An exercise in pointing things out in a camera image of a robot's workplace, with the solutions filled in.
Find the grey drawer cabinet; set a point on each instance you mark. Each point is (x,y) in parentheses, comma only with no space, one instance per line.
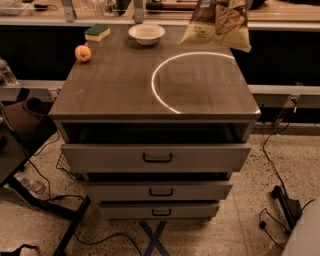
(164,94)

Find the bottom grey drawer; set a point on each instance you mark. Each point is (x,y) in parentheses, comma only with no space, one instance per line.
(159,211)

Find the orange fruit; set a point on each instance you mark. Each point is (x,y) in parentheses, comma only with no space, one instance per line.
(83,53)

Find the plastic bottle on floor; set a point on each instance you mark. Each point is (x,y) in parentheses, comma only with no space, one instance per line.
(35,186)

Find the top grey drawer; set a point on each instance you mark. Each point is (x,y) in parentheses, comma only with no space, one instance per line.
(94,158)

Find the brown chair seat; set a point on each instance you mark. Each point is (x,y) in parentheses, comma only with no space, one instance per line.
(26,118)

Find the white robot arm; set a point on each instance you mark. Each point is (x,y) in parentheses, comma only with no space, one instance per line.
(305,237)

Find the white bowl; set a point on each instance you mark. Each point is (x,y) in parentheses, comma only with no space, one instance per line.
(146,34)

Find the brown sea salt chip bag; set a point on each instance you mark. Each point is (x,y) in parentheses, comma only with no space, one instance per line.
(219,23)

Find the green yellow sponge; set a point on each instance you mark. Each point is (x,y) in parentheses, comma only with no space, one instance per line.
(97,32)

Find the clear plastic water bottle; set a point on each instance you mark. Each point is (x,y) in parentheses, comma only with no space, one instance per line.
(7,74)

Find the black metal stand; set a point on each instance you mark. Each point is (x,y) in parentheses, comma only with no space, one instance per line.
(290,207)

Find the grey drawer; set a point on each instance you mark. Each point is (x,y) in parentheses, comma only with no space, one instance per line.
(159,211)
(94,158)
(158,191)

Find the black side table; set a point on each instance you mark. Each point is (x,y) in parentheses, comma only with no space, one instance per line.
(14,154)

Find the middle grey drawer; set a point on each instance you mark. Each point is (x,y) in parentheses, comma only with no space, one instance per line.
(158,191)

